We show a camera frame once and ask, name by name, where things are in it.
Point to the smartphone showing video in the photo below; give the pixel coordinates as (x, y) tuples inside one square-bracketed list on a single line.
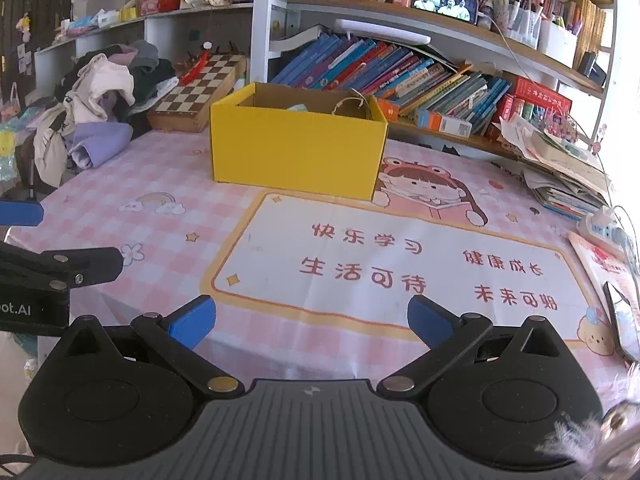
[(445, 4)]

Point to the yellow cardboard box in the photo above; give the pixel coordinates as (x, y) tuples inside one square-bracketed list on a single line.
[(295, 150)]

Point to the red tassel ornament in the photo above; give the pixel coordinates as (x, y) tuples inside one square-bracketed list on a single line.
[(195, 67)]

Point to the black case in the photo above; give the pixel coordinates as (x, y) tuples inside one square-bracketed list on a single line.
[(592, 67)]

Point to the wooden chessboard box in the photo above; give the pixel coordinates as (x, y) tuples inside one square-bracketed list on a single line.
[(200, 95)]

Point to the pink checkered desktop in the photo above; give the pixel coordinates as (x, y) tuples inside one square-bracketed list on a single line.
[(150, 240)]

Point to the white power strip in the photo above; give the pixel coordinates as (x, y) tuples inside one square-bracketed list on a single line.
[(605, 230)]

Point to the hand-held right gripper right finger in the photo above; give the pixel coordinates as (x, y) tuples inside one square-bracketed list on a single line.
[(432, 320)]

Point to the long orange white carton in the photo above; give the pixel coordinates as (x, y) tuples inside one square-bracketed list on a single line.
[(440, 122)]

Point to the white lamp bar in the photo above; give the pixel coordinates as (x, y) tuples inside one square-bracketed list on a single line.
[(380, 30)]

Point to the pink booklet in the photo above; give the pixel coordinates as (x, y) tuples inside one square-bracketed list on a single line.
[(600, 265)]

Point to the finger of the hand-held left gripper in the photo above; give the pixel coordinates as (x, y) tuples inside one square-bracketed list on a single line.
[(20, 214), (75, 265)]

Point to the cream jacket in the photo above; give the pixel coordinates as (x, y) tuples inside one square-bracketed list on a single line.
[(100, 80)]

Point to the black smartphone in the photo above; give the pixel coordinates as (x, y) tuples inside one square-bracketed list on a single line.
[(625, 320)]

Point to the stack of papers and booklets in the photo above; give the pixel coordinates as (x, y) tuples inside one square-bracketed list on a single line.
[(560, 170)]

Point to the white pen holder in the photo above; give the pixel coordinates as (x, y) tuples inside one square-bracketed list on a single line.
[(525, 25)]

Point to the yellow book set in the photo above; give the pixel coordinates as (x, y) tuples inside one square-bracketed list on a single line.
[(587, 30)]

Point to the white storage bin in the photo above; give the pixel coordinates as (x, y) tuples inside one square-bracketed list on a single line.
[(557, 42)]

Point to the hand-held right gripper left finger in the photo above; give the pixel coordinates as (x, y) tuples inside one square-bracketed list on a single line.
[(192, 322)]

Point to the white bookshelf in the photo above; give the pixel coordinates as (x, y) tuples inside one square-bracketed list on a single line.
[(260, 35)]

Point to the red book box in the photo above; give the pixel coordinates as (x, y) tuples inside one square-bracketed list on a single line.
[(540, 95)]

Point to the small orange white carton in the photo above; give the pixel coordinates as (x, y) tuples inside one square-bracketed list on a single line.
[(389, 109)]

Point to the lilac fluffy sleeve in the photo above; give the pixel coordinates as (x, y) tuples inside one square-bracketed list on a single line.
[(575, 435)]

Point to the row of leaning colourful books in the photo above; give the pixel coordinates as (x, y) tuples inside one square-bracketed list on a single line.
[(375, 70)]

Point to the lilac garment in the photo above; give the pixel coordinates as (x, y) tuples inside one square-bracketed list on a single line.
[(100, 145)]

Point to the dark clothes pile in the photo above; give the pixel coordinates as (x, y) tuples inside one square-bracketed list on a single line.
[(150, 75)]

